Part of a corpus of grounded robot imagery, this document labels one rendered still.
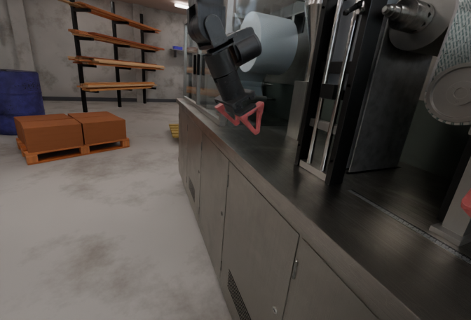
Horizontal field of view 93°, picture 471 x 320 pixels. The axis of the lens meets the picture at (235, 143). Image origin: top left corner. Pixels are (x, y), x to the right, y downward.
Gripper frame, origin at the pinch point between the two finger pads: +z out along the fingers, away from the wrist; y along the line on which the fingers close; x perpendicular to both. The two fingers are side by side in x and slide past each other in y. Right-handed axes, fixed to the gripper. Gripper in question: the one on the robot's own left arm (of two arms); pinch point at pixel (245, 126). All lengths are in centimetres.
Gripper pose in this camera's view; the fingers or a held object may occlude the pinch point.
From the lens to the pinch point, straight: 58.0
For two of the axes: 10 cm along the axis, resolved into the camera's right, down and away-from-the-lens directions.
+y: -4.9, -3.0, 8.2
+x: -8.0, 5.4, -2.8
